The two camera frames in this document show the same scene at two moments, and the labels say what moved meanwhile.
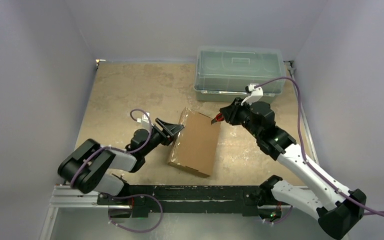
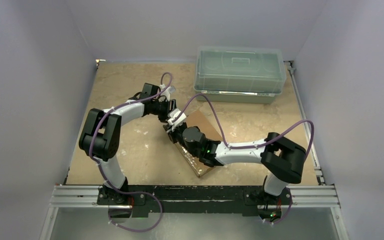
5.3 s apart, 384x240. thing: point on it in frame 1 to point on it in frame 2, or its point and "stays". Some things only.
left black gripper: (171, 129) to (173, 106)
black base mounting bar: (250, 200) stays
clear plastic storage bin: (221, 73) stays
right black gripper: (229, 113) to (175, 135)
